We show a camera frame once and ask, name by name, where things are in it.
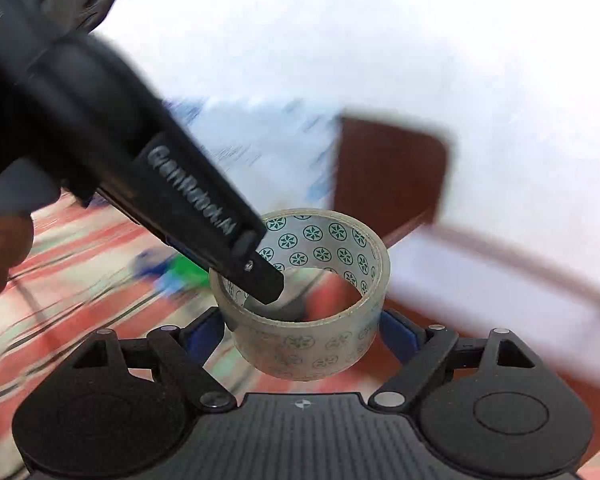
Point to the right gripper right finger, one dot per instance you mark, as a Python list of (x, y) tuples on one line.
[(424, 355)]

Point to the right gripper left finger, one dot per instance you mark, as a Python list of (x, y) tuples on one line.
[(181, 354)]

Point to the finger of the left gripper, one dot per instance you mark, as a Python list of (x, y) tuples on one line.
[(260, 280)]

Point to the clear patterned tape roll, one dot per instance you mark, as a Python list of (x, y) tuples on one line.
[(336, 272)]

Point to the person's left hand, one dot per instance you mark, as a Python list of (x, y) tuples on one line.
[(16, 238)]

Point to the plain green box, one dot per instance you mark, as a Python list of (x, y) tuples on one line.
[(186, 275)]

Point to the floral Beautiful Day pillow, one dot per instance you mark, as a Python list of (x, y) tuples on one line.
[(278, 155)]

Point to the brown cardboard box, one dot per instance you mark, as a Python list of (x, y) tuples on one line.
[(462, 280)]

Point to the plaid bed sheet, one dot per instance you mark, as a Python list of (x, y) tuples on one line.
[(78, 277)]

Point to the brown wooden headboard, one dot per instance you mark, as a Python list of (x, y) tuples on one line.
[(389, 177)]

